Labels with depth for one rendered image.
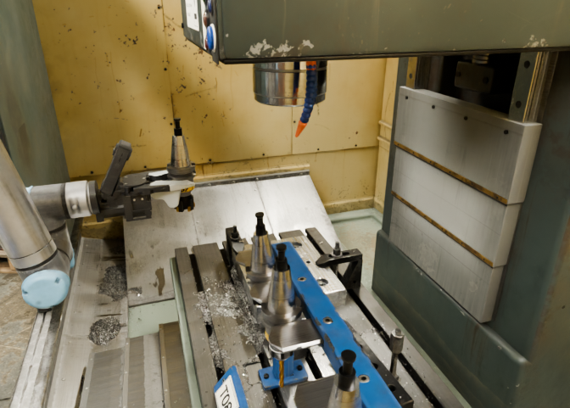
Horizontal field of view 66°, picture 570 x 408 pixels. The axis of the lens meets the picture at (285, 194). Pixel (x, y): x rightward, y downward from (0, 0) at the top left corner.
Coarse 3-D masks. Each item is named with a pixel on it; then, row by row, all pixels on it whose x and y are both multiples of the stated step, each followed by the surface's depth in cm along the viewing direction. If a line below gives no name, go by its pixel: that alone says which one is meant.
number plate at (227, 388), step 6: (228, 378) 88; (222, 384) 88; (228, 384) 87; (222, 390) 87; (228, 390) 86; (234, 390) 85; (216, 396) 88; (222, 396) 86; (228, 396) 85; (234, 396) 84; (222, 402) 86; (228, 402) 84; (234, 402) 83
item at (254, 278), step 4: (248, 264) 77; (248, 268) 76; (248, 272) 74; (252, 272) 74; (248, 276) 75; (252, 276) 74; (256, 276) 73; (260, 276) 73; (264, 276) 73; (268, 276) 73; (252, 280) 74; (256, 280) 74; (260, 280) 73; (264, 280) 73; (268, 280) 74; (248, 284) 76; (252, 284) 75
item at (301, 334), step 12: (288, 324) 64; (300, 324) 64; (312, 324) 64; (276, 336) 61; (288, 336) 61; (300, 336) 61; (312, 336) 61; (276, 348) 60; (288, 348) 59; (300, 348) 60
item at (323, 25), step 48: (240, 0) 55; (288, 0) 57; (336, 0) 59; (384, 0) 61; (432, 0) 63; (480, 0) 65; (528, 0) 68; (240, 48) 57; (288, 48) 59; (336, 48) 61; (384, 48) 64; (432, 48) 66; (480, 48) 69; (528, 48) 72
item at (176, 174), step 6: (192, 162) 97; (168, 168) 94; (174, 168) 93; (180, 168) 94; (186, 168) 94; (192, 168) 94; (168, 174) 95; (174, 174) 94; (180, 174) 94; (186, 174) 94; (192, 174) 95; (174, 180) 94; (180, 180) 94
